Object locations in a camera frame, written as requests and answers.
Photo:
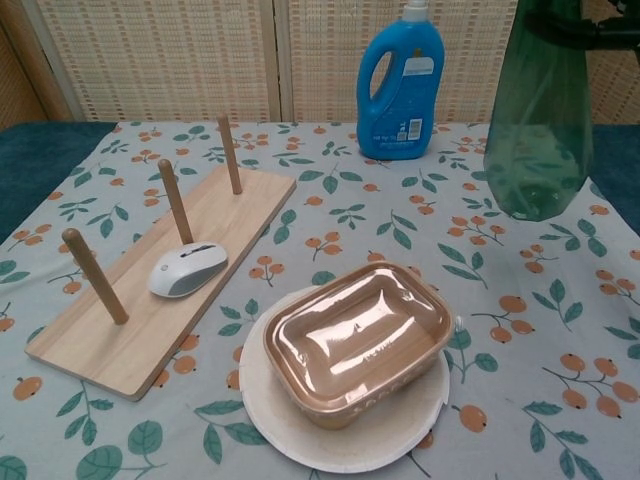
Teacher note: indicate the bamboo folding screen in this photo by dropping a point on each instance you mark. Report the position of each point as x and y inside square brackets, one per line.
[150, 60]

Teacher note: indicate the blue detergent pump bottle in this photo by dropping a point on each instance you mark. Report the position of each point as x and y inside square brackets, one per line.
[400, 100]

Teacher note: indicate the floral leaf print tablecloth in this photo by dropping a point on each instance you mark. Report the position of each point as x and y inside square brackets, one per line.
[375, 220]

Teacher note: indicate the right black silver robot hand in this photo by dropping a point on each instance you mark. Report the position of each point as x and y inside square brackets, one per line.
[617, 32]

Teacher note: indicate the white computer mouse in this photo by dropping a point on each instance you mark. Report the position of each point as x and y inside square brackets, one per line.
[185, 272]

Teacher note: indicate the brown lidded food container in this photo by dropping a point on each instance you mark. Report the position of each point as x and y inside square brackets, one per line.
[355, 345]

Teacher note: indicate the wooden peg board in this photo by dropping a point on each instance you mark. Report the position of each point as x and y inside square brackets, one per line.
[200, 225]

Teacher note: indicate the white paper plate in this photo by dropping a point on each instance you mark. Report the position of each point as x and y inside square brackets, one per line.
[300, 440]

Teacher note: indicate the green spray bottle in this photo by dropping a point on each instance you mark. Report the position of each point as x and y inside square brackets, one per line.
[540, 125]

